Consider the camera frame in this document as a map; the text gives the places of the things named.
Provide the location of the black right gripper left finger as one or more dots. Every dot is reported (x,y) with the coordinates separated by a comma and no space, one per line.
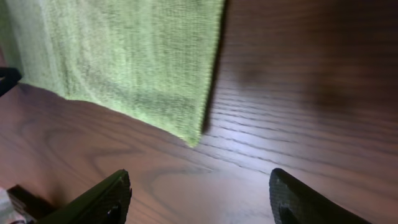
(106,202)

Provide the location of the green microfiber cloth with tag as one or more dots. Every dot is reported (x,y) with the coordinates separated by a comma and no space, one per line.
(150,60)

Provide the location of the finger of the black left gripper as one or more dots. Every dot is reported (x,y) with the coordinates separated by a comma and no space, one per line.
(9,79)

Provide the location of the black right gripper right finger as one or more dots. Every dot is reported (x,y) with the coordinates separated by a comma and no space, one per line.
(294,202)

